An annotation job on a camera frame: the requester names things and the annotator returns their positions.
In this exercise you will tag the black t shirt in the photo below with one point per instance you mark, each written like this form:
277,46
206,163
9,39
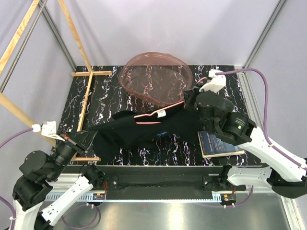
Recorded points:
122,132

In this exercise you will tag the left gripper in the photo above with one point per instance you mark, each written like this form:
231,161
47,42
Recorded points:
84,139

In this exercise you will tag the black marbled table mat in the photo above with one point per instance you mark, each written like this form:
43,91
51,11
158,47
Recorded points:
97,100

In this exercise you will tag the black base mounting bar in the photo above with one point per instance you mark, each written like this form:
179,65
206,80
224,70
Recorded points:
158,183

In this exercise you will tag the pink translucent basket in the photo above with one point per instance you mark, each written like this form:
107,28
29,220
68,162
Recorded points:
157,78

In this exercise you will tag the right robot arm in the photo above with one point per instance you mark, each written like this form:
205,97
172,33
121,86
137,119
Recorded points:
285,174

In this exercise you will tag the dark blue book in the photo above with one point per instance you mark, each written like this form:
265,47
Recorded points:
211,146

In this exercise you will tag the pink wire hanger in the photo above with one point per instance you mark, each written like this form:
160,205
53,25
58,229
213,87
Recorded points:
174,113

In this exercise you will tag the aluminium cage frame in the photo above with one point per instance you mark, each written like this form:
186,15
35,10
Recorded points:
282,59

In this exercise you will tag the wooden clothes rack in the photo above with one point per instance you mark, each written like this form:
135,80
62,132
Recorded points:
35,78

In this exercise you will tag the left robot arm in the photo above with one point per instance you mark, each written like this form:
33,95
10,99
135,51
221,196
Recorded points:
39,169

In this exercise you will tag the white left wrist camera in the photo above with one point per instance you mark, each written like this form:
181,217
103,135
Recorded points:
47,129

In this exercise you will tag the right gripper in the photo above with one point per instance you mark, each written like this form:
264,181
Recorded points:
190,95

